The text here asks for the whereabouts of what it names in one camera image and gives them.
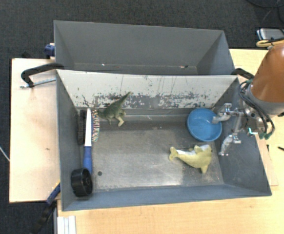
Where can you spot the yellow-green toy shark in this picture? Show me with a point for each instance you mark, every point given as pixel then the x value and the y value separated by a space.
pixel 195 157

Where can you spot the black round wheel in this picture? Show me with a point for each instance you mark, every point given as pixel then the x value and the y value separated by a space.
pixel 81 182

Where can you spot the blue bowl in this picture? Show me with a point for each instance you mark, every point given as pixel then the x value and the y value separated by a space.
pixel 203 127

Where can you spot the small black screw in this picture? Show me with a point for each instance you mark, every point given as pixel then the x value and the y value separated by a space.
pixel 281 149

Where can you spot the pale wood board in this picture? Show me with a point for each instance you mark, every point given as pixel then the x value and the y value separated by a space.
pixel 32 130

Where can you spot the grey metal bin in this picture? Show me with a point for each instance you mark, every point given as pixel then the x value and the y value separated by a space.
pixel 142 155

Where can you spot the black ribbed brush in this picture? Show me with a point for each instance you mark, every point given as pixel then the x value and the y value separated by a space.
pixel 81 128

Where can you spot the white and blue brush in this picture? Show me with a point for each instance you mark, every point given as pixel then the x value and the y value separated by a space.
pixel 87 135

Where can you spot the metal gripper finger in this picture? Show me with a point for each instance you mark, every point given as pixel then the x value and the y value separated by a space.
pixel 220 117
pixel 226 144

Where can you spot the green toy dinosaur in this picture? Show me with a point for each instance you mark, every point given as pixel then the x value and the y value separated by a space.
pixel 114 111

